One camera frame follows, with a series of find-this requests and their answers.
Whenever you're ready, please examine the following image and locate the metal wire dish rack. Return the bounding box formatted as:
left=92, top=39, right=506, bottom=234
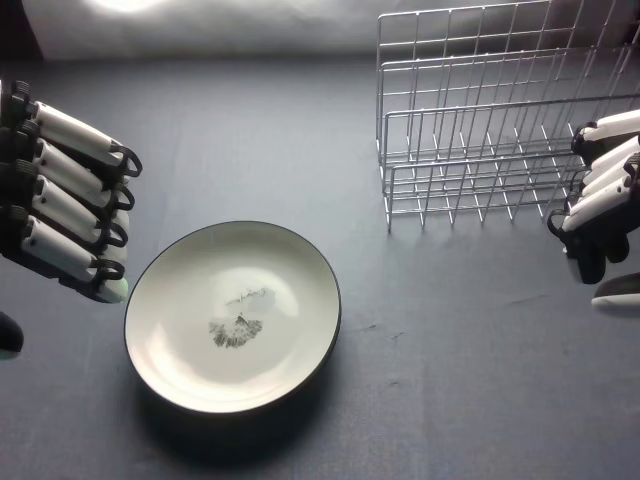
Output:
left=373, top=5, right=640, bottom=234

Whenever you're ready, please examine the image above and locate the white plate with mountain print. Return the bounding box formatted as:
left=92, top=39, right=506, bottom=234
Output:
left=123, top=219, right=344, bottom=416

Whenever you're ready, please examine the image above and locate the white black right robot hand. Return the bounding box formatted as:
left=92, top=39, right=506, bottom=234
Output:
left=547, top=108, right=640, bottom=312

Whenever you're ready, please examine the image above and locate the white backdrop sheet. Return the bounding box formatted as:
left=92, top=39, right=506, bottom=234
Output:
left=29, top=0, right=640, bottom=64

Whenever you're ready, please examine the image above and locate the grey table cloth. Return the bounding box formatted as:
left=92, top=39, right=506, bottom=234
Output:
left=0, top=47, right=640, bottom=480

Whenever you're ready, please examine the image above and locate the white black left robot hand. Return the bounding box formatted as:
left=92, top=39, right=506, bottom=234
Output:
left=0, top=79, right=144, bottom=362

